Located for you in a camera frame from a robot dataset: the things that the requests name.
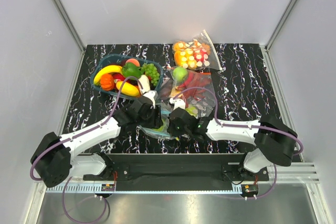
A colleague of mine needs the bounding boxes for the fake yellow lemon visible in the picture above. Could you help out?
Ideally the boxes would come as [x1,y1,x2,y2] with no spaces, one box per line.
[115,81,141,97]

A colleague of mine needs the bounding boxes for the fake green bell pepper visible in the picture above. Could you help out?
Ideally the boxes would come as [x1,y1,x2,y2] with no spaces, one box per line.
[121,62,142,79]

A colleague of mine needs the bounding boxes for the orange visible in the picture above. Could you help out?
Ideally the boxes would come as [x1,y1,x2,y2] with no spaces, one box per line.
[100,73,114,91]

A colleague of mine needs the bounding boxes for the fake peach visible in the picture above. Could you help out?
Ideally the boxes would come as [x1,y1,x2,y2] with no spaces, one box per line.
[126,58,140,67]

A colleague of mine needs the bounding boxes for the green apple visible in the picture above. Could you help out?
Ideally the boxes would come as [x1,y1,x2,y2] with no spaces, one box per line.
[159,119,169,132]
[172,67,188,82]

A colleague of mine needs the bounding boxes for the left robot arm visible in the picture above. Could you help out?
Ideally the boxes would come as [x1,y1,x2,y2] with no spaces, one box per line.
[30,97,163,188]

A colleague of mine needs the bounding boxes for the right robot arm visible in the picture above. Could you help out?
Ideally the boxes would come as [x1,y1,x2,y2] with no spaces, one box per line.
[167,108,297,182]

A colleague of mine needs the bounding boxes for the vegetable zip bag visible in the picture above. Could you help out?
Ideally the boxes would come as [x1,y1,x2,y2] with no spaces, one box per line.
[157,67,215,118]

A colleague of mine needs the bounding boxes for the sliced fruit zip bag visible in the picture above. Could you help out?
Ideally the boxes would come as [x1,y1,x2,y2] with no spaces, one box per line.
[172,30,223,71]

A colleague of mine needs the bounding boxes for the white eggplant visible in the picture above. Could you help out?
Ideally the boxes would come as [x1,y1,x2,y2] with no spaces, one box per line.
[138,74,151,94]

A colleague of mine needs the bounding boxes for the green grapes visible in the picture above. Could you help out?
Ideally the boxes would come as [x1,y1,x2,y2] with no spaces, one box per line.
[140,63,160,87]

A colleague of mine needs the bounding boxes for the red dragon fruit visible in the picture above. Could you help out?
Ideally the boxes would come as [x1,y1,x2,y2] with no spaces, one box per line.
[112,73,125,83]

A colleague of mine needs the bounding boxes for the yellow banana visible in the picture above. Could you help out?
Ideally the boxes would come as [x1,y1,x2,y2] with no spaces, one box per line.
[93,65,122,85]

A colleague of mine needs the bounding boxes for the black marble mat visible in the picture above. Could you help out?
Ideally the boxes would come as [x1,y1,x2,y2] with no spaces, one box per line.
[63,44,280,154]

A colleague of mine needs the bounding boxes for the teal plastic basket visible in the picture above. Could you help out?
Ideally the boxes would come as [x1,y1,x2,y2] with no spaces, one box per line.
[90,54,163,100]

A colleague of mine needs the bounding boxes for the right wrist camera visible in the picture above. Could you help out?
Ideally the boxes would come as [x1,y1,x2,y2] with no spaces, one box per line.
[169,98,186,110]

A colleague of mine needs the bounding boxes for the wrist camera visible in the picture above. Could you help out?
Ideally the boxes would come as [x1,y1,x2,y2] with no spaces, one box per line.
[169,98,186,110]
[143,90,158,108]

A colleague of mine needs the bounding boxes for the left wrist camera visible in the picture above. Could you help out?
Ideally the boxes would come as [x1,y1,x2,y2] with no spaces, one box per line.
[143,90,158,108]

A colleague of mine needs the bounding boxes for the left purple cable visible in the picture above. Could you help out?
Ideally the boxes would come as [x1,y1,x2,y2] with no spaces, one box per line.
[30,76,146,182]

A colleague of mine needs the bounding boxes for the purple cable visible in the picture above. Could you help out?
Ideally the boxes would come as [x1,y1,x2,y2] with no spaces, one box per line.
[30,76,146,182]
[172,87,304,156]

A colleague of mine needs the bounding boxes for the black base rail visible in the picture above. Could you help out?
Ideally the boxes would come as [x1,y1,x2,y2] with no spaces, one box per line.
[83,154,269,193]

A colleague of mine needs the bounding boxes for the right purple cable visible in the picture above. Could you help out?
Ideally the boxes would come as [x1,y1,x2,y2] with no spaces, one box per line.
[172,87,304,156]

